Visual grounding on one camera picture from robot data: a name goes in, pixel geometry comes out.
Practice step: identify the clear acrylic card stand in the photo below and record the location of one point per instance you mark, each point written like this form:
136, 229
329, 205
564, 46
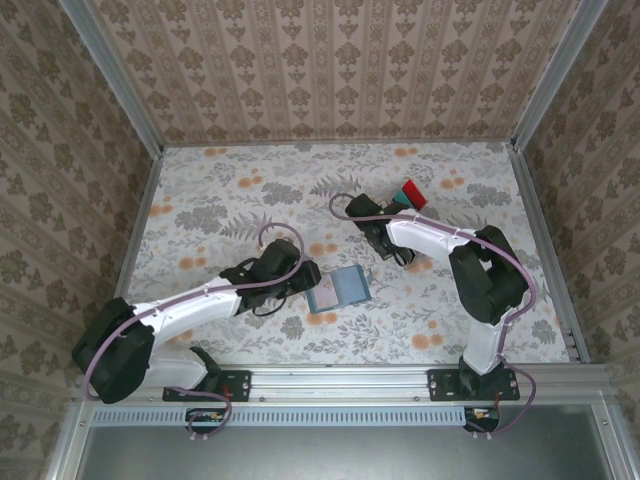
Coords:
395, 204

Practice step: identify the white credit card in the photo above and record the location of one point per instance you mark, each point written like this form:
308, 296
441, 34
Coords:
326, 292

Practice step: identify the teal credit card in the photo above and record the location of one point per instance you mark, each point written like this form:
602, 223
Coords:
399, 195

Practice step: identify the blue card holder wallet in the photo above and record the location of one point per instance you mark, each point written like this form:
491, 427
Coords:
352, 287

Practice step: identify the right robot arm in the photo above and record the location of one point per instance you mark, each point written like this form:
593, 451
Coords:
425, 242

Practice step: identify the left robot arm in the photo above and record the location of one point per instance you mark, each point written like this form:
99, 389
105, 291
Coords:
195, 312

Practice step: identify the left black connector box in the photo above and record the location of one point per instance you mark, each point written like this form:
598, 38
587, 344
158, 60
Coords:
200, 422

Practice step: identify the black connector box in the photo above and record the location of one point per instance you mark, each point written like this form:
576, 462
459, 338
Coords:
487, 422
200, 422

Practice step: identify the grey metal panel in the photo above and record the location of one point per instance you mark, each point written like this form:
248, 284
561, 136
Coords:
350, 455

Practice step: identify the right black connector box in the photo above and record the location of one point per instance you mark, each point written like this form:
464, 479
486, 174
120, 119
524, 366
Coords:
487, 422

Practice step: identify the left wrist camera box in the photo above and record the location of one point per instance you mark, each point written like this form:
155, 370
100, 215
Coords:
279, 256

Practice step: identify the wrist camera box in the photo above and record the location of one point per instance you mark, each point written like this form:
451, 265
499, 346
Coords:
364, 207
279, 256

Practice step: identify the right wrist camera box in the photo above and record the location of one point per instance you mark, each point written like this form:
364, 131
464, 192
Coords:
364, 207

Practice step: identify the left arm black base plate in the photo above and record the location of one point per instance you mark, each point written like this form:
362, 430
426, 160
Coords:
240, 385

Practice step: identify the aluminium back rail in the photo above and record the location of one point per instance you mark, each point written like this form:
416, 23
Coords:
340, 143

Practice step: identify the aluminium front rail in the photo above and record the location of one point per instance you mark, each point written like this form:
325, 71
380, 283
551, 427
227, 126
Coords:
340, 382

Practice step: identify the left aluminium side rail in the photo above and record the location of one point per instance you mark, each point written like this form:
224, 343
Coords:
137, 230

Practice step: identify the aluminium side rail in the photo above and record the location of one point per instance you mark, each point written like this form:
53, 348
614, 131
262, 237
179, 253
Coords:
539, 225
137, 230

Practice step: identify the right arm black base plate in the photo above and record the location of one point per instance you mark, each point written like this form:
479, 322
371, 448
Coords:
440, 385

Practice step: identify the right aluminium side rail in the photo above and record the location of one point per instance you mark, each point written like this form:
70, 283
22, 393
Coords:
539, 225

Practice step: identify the right aluminium corner post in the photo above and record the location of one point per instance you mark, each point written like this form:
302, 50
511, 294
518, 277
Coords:
560, 75

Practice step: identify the aluminium corner post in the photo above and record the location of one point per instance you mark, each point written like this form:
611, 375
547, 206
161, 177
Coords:
560, 75
112, 80

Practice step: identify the left aluminium corner post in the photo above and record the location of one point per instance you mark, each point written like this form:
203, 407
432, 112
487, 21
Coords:
112, 80

